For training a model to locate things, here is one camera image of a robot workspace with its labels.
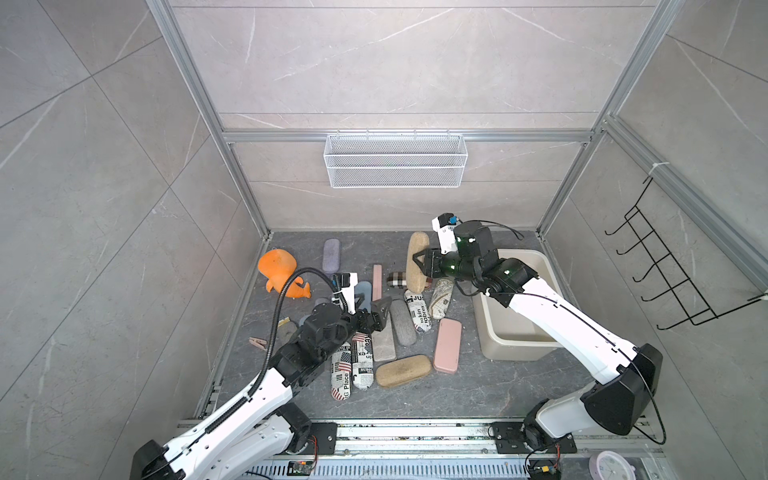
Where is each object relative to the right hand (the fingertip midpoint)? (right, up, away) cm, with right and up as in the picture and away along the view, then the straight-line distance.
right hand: (422, 256), depth 74 cm
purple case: (-30, -1, +34) cm, 45 cm away
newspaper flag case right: (-16, -30, +9) cm, 35 cm away
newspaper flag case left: (-22, -33, +7) cm, 40 cm away
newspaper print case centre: (+1, -18, +19) cm, 26 cm away
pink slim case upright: (-12, -9, +21) cm, 26 cm away
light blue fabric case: (-17, -10, +22) cm, 29 cm away
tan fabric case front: (-5, -32, +7) cm, 33 cm away
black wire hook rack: (+59, +9, +4) cm, 60 cm away
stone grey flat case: (-10, -26, +13) cm, 31 cm away
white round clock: (+43, -49, -6) cm, 66 cm away
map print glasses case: (+9, -13, +22) cm, 27 cm away
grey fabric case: (-4, -22, +16) cm, 27 cm away
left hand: (-10, -9, -3) cm, 14 cm away
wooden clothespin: (-49, -27, +16) cm, 58 cm away
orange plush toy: (-47, -3, +26) cm, 54 cm away
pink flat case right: (+9, -28, +14) cm, 32 cm away
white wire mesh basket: (-6, +33, +27) cm, 43 cm away
